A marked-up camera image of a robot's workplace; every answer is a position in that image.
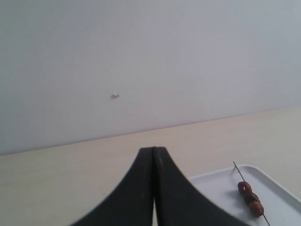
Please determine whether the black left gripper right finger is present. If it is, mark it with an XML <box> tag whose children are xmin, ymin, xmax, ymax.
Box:
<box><xmin>152</xmin><ymin>147</ymin><xmax>246</xmax><ymax>226</ymax></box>

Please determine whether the thin metal skewer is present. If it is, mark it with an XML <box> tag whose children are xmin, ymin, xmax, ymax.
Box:
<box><xmin>233</xmin><ymin>161</ymin><xmax>270</xmax><ymax>226</ymax></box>

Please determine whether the white plastic tray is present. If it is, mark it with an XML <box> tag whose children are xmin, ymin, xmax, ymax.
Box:
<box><xmin>189</xmin><ymin>165</ymin><xmax>301</xmax><ymax>226</ymax></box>

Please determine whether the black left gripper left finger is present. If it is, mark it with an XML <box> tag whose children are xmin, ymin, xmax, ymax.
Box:
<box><xmin>73</xmin><ymin>147</ymin><xmax>154</xmax><ymax>226</ymax></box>

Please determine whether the red berry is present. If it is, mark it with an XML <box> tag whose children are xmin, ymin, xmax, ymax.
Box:
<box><xmin>243</xmin><ymin>193</ymin><xmax>261</xmax><ymax>206</ymax></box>
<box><xmin>238</xmin><ymin>181</ymin><xmax>253</xmax><ymax>196</ymax></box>
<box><xmin>249</xmin><ymin>201</ymin><xmax>264</xmax><ymax>217</ymax></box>

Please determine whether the small white wall hook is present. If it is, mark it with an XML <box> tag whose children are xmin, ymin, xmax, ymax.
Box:
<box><xmin>111</xmin><ymin>93</ymin><xmax>120</xmax><ymax>99</ymax></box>

